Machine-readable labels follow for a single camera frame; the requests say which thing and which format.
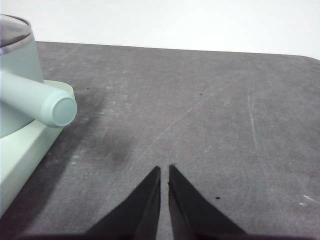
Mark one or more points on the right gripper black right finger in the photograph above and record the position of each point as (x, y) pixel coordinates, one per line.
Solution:
(190, 212)

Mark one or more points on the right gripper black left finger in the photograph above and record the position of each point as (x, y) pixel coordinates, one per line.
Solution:
(140, 212)

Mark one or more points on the glass lid with green knob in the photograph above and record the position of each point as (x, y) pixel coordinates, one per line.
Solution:
(12, 30)

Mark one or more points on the mint green breakfast machine base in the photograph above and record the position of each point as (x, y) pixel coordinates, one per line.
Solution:
(22, 155)

